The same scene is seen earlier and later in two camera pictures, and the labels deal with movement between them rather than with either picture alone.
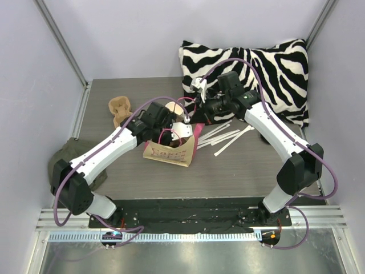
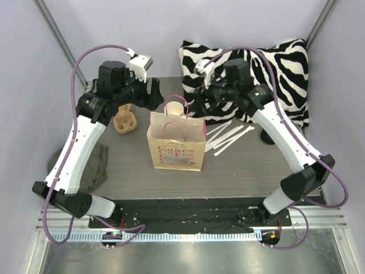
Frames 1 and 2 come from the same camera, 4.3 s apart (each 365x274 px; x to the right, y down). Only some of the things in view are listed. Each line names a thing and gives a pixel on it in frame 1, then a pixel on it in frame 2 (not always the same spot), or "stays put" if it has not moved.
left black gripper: (166, 138) -> (154, 93)
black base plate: (178, 215) stays put
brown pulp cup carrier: (120, 107) stays put
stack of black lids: (264, 139) stays put
